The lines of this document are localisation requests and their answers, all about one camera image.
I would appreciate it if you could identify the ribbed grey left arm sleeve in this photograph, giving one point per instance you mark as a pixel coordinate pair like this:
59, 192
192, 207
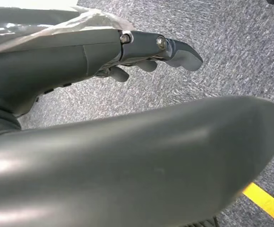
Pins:
0, 120

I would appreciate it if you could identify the clear crinkled plastic film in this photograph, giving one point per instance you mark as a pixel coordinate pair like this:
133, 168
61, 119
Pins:
92, 20

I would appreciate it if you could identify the dark ribbed robot part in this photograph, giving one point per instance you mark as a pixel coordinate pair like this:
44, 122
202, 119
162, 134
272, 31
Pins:
203, 223

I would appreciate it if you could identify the yellow floor tape strip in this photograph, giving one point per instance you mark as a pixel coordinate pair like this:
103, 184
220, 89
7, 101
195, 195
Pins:
266, 203

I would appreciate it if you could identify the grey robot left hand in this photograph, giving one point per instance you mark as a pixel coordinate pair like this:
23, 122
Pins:
132, 163

